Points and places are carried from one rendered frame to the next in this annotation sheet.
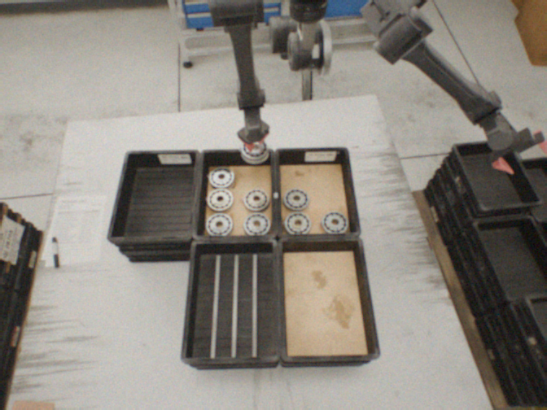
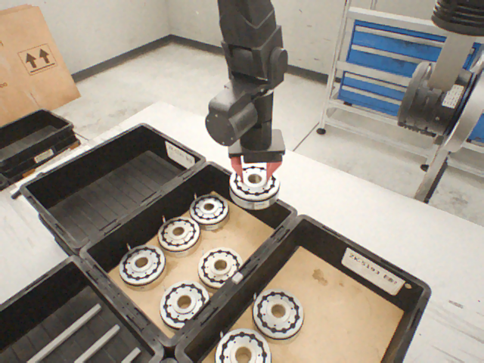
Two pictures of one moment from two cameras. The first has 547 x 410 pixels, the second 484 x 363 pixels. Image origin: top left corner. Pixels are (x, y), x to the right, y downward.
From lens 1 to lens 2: 0.81 m
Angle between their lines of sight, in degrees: 30
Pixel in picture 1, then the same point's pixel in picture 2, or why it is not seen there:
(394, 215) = not seen: outside the picture
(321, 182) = (347, 318)
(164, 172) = (164, 168)
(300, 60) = (417, 100)
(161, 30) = (319, 100)
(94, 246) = not seen: hidden behind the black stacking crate
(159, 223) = (100, 214)
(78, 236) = not seen: hidden behind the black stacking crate
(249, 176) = (246, 232)
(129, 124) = (199, 123)
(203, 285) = (41, 330)
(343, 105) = (469, 233)
